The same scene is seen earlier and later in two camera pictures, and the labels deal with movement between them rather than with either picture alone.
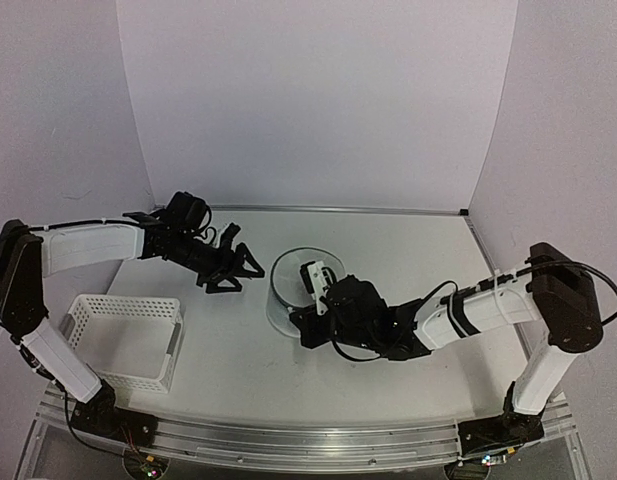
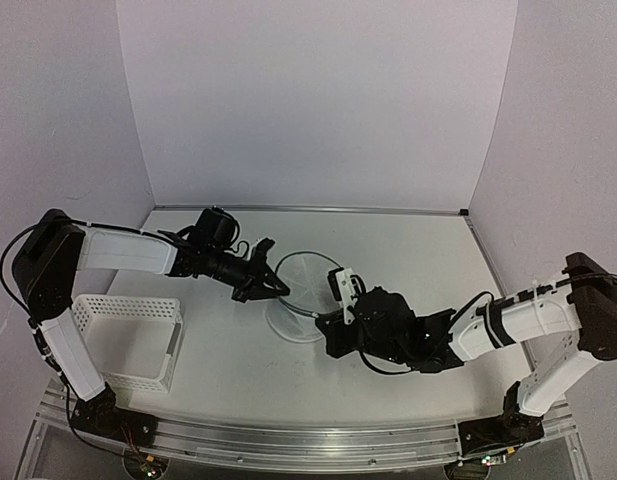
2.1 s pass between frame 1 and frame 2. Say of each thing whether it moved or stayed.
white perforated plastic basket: stayed
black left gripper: moved
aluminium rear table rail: stayed
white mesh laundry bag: stayed
